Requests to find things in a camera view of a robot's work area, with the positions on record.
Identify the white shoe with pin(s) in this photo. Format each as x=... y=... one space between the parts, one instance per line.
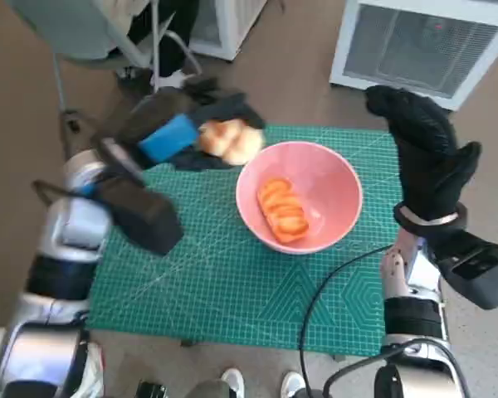
x=233 y=383
x=292 y=385

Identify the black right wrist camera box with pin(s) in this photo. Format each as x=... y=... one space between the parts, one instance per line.
x=477 y=269

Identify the large white mesh enclosure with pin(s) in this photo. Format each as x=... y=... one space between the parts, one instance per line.
x=419 y=49

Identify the small black table clip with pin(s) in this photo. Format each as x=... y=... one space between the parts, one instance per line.
x=188 y=343
x=340 y=356

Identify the green cutting mat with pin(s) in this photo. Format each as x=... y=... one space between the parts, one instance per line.
x=216 y=290

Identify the pink bowl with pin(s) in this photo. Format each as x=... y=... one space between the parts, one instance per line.
x=336 y=195

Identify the round toy bread bun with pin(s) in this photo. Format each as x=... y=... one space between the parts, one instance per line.
x=232 y=141

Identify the person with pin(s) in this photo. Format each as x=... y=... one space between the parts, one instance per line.
x=178 y=25

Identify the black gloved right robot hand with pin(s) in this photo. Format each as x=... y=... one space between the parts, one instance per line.
x=427 y=166

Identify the black glossy device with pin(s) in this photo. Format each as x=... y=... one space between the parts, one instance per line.
x=150 y=389

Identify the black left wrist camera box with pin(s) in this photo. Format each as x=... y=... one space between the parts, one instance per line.
x=145 y=219

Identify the grey office chair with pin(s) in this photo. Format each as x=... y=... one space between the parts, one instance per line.
x=66 y=29

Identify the long striped toy bread loaf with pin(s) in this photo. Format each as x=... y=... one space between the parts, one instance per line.
x=282 y=211

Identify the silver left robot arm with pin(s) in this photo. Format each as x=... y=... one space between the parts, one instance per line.
x=66 y=224

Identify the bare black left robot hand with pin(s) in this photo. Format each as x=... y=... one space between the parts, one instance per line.
x=166 y=132

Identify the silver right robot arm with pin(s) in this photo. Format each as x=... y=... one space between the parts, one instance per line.
x=411 y=315

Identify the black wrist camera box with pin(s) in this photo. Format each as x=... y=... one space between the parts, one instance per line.
x=145 y=219
x=477 y=269

